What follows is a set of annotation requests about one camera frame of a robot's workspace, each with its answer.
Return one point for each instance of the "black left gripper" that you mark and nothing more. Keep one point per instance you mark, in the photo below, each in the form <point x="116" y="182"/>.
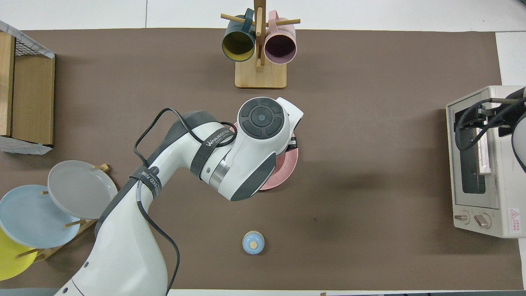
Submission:
<point x="293" y="143"/>

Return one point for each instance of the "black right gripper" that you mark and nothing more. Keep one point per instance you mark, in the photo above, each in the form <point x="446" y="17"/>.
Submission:
<point x="511" y="121"/>

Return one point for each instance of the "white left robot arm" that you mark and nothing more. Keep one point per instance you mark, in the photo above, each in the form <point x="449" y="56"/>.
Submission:
<point x="246" y="152"/>

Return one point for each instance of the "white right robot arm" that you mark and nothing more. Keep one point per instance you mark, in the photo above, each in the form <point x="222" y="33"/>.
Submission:
<point x="520" y="139"/>

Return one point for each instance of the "pink plate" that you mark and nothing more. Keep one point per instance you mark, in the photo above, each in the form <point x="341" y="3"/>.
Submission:
<point x="285" y="170"/>

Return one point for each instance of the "wooden mug tree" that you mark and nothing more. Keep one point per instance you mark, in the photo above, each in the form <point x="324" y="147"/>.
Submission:
<point x="261" y="76"/>

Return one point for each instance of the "brown table mat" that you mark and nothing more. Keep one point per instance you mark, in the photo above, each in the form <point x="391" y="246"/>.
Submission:
<point x="370" y="123"/>

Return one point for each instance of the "white toaster oven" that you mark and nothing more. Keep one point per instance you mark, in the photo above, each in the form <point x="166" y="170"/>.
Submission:
<point x="499" y="205"/>

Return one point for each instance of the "pink mug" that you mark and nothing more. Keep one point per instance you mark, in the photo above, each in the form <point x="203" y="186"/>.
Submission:
<point x="280" y="47"/>

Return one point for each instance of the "small blue lid wooden knob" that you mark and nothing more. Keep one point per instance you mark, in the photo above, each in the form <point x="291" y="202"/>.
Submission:
<point x="253" y="242"/>

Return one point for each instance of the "dark blue mug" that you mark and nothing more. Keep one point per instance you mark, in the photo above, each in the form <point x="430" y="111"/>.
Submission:
<point x="238" y="45"/>

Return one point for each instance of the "grey plate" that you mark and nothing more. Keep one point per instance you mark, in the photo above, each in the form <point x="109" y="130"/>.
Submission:
<point x="80" y="189"/>

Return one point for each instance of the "wooden plate rack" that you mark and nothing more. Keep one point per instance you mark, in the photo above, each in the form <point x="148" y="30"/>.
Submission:
<point x="76" y="224"/>

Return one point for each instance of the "light blue plate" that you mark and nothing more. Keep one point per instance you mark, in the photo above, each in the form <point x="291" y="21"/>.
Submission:
<point x="28" y="218"/>

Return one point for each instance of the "yellow plate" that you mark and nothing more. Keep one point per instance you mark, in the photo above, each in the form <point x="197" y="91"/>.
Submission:
<point x="12" y="259"/>

